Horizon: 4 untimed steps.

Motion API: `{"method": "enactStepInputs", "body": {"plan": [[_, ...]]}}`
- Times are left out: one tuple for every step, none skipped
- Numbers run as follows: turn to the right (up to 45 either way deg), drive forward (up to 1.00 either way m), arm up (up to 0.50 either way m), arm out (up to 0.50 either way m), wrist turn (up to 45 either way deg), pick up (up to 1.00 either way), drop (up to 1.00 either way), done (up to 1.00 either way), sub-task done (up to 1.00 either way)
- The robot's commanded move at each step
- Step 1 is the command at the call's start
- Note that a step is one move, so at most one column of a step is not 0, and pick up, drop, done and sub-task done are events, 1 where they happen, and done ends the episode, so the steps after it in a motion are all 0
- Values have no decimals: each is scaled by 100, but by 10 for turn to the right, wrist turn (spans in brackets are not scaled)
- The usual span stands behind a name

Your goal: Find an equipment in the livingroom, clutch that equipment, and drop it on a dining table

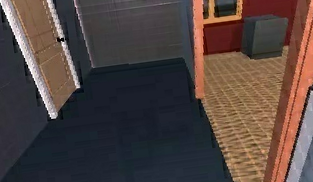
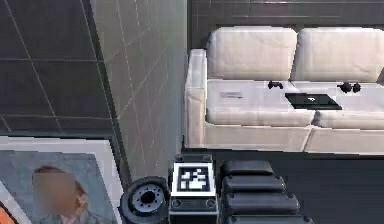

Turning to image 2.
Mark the small black game controller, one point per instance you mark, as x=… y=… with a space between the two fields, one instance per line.
x=275 y=85

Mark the black laptop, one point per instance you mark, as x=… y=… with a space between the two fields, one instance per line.
x=312 y=101

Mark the white sofa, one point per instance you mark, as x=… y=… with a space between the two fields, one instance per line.
x=253 y=110

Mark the grey remote control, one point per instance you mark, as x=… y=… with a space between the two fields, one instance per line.
x=231 y=95

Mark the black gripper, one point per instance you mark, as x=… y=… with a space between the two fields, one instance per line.
x=146 y=200

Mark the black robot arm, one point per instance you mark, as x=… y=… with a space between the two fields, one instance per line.
x=246 y=193

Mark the white framed portrait picture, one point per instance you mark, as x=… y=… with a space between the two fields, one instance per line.
x=56 y=186

